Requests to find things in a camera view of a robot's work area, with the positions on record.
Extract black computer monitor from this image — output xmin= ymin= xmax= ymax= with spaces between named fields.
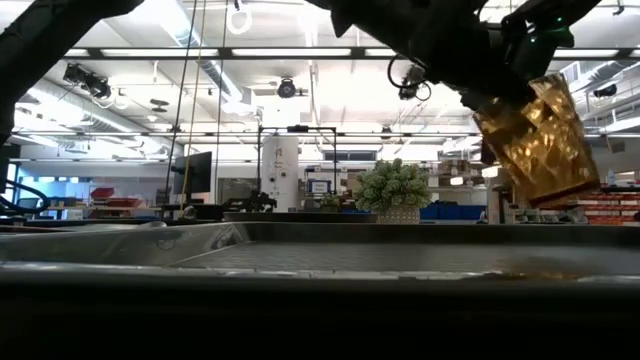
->
xmin=171 ymin=151 xmax=214 ymax=206

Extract blue framed sign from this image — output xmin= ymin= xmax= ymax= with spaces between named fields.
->
xmin=306 ymin=178 xmax=333 ymax=196

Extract red and white shelf bins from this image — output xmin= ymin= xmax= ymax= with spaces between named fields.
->
xmin=574 ymin=192 xmax=640 ymax=226

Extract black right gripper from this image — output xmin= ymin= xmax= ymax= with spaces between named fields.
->
xmin=304 ymin=0 xmax=539 ymax=167

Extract white cylindrical tank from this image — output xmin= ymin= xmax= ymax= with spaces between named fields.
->
xmin=260 ymin=135 xmax=300 ymax=212

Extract round black ceiling camera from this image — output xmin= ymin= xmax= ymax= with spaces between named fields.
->
xmin=276 ymin=77 xmax=298 ymax=100

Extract green potted plant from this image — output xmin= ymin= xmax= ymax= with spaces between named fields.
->
xmin=353 ymin=158 xmax=432 ymax=225

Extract red storage bins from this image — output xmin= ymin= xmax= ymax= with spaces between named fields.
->
xmin=88 ymin=187 xmax=145 ymax=209

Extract blue storage bins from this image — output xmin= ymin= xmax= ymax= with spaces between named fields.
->
xmin=419 ymin=201 xmax=488 ymax=222

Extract thick black cable loop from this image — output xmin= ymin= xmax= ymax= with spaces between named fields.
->
xmin=0 ymin=178 xmax=52 ymax=217

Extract black ceiling spotlights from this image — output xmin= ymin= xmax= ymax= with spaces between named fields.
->
xmin=62 ymin=63 xmax=113 ymax=101

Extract small green plant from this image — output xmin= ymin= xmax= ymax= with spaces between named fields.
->
xmin=319 ymin=193 xmax=342 ymax=214

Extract black plastic tray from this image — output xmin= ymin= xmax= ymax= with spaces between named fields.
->
xmin=0 ymin=220 xmax=640 ymax=326

